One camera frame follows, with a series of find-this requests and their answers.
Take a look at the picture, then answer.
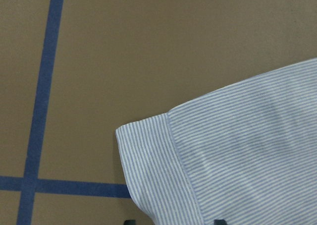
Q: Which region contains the brown paper table mat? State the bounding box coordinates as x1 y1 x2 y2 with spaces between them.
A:
0 0 317 225

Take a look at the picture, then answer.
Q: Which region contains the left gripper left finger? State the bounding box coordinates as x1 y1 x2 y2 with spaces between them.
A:
124 220 135 225

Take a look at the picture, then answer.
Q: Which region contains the light blue striped shirt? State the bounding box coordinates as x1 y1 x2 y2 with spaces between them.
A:
115 59 317 225

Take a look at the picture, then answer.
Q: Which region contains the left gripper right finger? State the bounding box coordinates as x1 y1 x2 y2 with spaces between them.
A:
214 219 226 225

